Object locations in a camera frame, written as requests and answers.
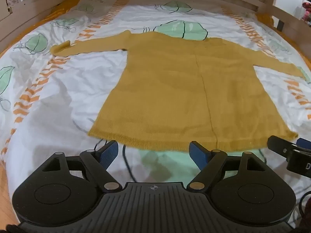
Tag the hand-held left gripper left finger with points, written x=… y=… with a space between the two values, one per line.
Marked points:
x=109 y=154

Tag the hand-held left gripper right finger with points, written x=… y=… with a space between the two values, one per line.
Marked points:
x=198 y=154

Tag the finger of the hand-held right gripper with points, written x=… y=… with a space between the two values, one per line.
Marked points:
x=279 y=145
x=305 y=143

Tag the mustard yellow knit sweater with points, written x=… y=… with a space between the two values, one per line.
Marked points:
x=170 y=89

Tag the white leaf-printed blanket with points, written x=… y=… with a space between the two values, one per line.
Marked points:
x=60 y=97

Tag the heap of red objects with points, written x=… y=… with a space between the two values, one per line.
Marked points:
x=307 y=12

